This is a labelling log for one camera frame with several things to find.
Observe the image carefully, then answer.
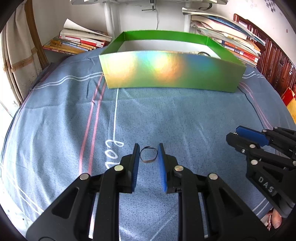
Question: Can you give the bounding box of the beige curtain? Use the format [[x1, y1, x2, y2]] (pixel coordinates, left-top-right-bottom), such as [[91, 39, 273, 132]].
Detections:
[[1, 1, 49, 105]]

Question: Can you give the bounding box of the white desk frame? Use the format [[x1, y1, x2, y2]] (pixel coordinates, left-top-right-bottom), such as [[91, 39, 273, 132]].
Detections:
[[69, 1, 228, 38]]

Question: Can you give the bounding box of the black cable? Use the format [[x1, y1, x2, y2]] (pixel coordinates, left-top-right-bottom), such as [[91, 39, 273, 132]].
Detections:
[[240, 89, 266, 128]]

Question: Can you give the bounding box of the red yellow gift bag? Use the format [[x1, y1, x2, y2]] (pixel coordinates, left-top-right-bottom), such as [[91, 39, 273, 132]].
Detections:
[[281, 87, 295, 119]]

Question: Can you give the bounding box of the red wooden headboard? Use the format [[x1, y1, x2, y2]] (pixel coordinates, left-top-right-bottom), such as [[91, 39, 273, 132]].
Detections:
[[233, 14, 295, 96]]

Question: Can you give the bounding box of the green holographic box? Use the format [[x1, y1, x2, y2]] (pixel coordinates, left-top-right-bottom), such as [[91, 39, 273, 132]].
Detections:
[[99, 30, 246, 92]]

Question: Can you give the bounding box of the stack of books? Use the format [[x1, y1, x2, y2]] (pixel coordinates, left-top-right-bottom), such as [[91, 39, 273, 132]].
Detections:
[[43, 19, 112, 55], [182, 8, 265, 67]]

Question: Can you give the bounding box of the blue striped bedsheet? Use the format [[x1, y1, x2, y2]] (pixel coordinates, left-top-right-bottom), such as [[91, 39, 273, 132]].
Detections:
[[1, 50, 295, 233]]

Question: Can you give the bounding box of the left stack of books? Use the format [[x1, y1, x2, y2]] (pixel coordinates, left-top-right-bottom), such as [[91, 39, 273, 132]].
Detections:
[[43, 19, 112, 55]]

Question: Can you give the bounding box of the dark metal ring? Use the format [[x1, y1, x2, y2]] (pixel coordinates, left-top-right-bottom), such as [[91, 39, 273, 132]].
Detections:
[[139, 146, 159, 163]]

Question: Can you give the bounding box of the right hand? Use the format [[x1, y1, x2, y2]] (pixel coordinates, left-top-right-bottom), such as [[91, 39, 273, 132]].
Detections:
[[266, 208, 282, 230]]

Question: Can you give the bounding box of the right stack of books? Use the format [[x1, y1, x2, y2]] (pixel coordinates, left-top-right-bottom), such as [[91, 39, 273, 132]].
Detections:
[[182, 8, 265, 67]]

